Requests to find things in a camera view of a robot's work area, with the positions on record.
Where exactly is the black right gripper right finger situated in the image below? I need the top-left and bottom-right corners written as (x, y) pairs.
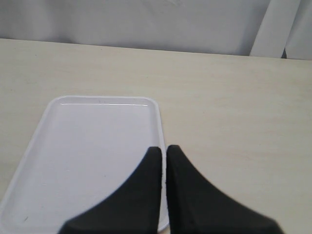
top-left (166, 145), bottom-right (283, 234)

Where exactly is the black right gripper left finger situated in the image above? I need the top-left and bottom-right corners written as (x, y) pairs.
top-left (59, 147), bottom-right (162, 234)

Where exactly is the white plastic tray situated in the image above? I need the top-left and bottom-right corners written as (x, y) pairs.
top-left (0, 96), bottom-right (165, 234)

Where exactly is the white backdrop curtain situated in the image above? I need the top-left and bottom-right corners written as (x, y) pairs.
top-left (0, 0), bottom-right (312, 60)

